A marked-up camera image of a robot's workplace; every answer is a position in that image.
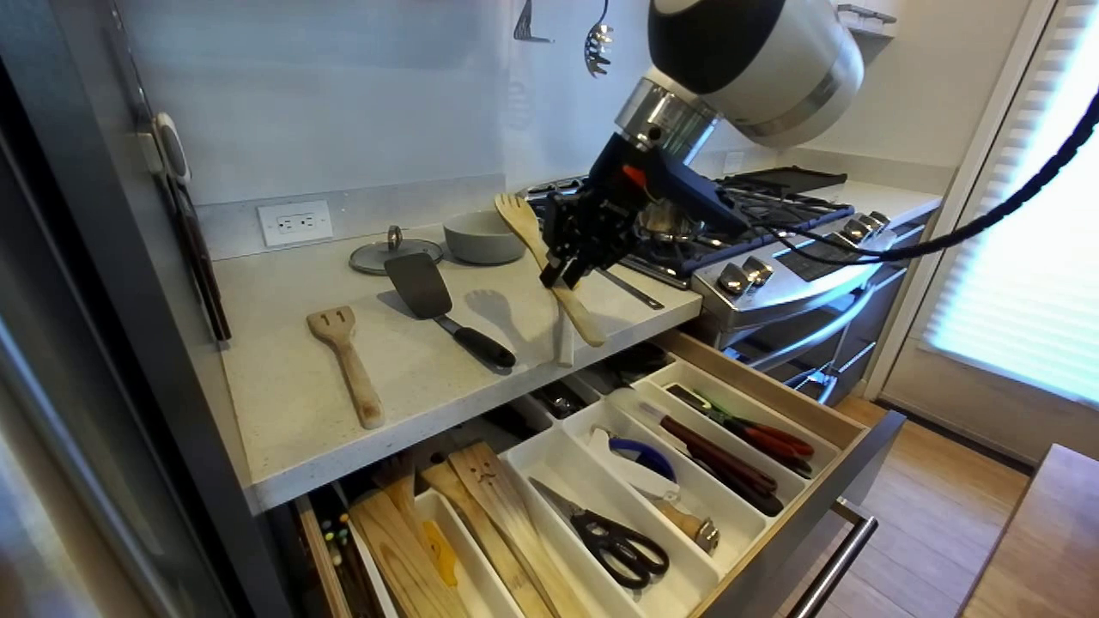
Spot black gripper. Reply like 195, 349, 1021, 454
535, 129, 692, 290

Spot wooden fork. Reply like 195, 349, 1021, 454
492, 187, 608, 349

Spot wooden drawer with steel front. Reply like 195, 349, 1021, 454
270, 327, 910, 618

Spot grey bowl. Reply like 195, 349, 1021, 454
440, 211, 532, 271

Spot black spatula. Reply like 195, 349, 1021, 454
382, 246, 521, 376

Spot grey flat lid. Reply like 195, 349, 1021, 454
345, 222, 451, 279

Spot white cutlery organizer tray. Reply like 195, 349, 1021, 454
414, 357, 843, 618

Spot stainless gas stove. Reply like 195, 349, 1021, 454
517, 161, 946, 411

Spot wooden slotted spatula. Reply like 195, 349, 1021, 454
302, 302, 391, 433

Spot flat wooden spatula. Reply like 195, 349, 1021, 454
442, 440, 602, 618

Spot black flat stove plate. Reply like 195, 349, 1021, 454
720, 161, 856, 197

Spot hanging triangular metal utensil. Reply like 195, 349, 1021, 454
509, 0, 554, 48

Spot black scissors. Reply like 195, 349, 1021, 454
525, 473, 676, 593

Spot light wooden turner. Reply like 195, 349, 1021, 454
343, 473, 474, 618

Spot white window blinds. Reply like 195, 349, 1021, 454
930, 0, 1099, 411

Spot stainless steel refrigerator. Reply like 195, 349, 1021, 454
0, 0, 290, 618

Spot wooden butcher block table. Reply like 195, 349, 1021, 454
954, 440, 1099, 618

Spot blue handled peeler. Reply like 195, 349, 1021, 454
605, 433, 684, 483

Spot dark brown handled knife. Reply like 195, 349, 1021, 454
654, 411, 791, 519

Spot red handled tool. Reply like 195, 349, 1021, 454
663, 381, 819, 468

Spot white wall outlet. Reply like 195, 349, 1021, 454
255, 197, 335, 250

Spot wooden handled metal tool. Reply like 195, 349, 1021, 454
641, 491, 723, 557

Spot white loop handled tool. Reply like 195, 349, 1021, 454
130, 107, 195, 187

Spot black corrugated cable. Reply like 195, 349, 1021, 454
759, 89, 1099, 271

